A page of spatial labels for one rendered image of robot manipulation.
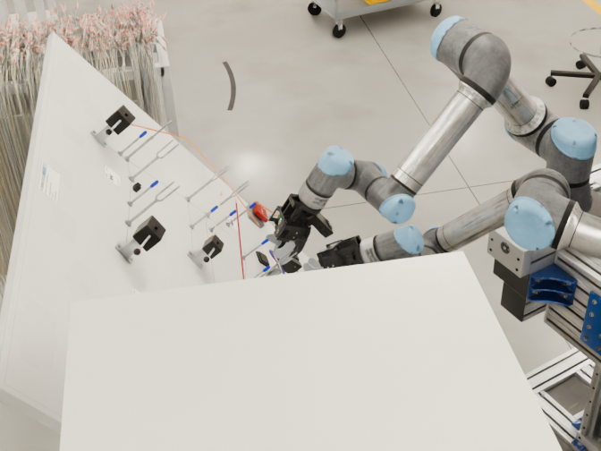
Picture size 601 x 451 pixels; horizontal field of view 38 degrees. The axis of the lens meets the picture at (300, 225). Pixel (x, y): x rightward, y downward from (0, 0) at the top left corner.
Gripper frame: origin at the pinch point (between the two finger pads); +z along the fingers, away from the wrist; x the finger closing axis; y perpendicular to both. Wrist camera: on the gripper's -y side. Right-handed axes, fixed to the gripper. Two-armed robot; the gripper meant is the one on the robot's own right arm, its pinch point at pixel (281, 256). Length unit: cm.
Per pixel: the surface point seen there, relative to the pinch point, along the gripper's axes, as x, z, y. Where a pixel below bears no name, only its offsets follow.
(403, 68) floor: -267, 73, -222
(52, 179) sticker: 12, -23, 69
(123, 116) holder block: -11, -25, 51
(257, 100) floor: -260, 118, -134
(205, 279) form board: 16.4, -5.1, 28.5
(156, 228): 23, -24, 50
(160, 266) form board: 20.4, -11.7, 43.0
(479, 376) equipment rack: 97, -76, 48
